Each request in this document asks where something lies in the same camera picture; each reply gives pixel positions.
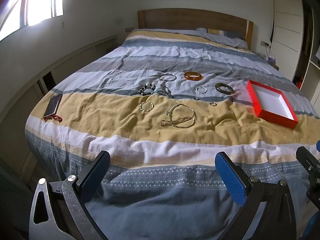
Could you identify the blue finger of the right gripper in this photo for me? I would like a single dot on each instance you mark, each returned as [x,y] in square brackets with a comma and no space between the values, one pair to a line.
[318,146]

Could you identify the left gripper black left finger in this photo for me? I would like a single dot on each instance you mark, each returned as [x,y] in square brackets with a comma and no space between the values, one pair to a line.
[58,209]

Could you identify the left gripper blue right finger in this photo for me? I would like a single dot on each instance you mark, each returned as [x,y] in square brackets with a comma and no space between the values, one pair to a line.
[278,220]

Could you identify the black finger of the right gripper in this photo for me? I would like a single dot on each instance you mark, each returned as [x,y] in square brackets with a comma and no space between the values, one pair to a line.
[309,162]

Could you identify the dark brown bangle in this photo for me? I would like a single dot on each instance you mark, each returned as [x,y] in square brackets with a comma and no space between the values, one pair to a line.
[224,88]

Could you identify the amber bangle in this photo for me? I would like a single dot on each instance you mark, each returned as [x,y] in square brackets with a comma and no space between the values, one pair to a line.
[193,76]

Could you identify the thin silver bangle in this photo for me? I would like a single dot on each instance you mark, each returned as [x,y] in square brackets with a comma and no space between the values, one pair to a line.
[168,77]

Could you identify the red jewelry box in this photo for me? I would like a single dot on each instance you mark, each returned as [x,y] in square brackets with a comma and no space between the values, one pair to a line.
[271,105]

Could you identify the wooden nightstand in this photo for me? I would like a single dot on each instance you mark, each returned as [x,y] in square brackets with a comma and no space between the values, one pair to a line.
[271,60]

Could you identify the white wardrobe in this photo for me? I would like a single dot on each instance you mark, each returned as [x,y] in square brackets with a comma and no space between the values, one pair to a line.
[295,42]

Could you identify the black smartphone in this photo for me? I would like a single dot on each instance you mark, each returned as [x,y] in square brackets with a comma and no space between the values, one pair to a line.
[52,107]

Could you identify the grey pillow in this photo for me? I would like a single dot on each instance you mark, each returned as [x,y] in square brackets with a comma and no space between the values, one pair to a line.
[228,38]

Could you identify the striped bed duvet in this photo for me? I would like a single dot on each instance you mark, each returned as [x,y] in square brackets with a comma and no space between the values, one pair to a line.
[162,182]

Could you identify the wooden headboard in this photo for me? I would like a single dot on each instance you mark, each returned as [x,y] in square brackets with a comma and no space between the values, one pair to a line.
[179,24]

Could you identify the window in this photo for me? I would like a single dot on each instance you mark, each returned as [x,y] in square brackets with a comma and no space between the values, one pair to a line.
[18,14]

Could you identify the low white wall cabinet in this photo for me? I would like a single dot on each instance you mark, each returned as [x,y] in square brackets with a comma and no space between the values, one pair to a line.
[16,156]

